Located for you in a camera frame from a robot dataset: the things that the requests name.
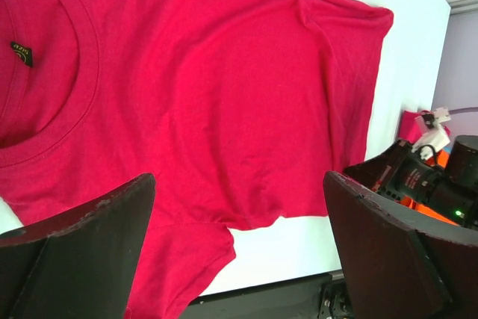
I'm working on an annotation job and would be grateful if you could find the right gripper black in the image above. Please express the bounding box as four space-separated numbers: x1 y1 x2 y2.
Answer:
343 108 478 229

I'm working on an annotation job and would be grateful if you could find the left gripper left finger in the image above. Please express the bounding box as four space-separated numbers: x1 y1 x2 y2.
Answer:
1 173 155 318

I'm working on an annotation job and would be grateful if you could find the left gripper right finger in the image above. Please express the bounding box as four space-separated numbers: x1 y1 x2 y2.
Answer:
323 172 477 318

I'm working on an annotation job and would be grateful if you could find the crimson red t shirt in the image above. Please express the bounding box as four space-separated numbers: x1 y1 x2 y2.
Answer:
1 0 394 318

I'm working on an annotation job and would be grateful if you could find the folded magenta t shirt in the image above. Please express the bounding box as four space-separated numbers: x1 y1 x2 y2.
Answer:
397 111 427 144

